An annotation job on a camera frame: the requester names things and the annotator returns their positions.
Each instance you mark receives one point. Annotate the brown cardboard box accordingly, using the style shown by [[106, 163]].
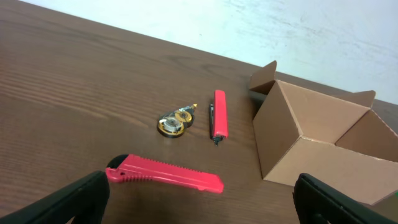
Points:
[[339, 139]]

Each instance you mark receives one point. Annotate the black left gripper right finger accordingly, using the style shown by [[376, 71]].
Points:
[[318, 203]]

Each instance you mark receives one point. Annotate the yellow correction tape dispenser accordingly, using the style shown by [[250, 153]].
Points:
[[175, 123]]

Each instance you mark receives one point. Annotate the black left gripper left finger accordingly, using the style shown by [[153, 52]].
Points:
[[83, 201]]

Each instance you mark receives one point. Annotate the red stapler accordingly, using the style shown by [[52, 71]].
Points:
[[218, 117]]

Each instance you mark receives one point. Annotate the red utility knife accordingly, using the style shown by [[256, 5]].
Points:
[[130, 167]]

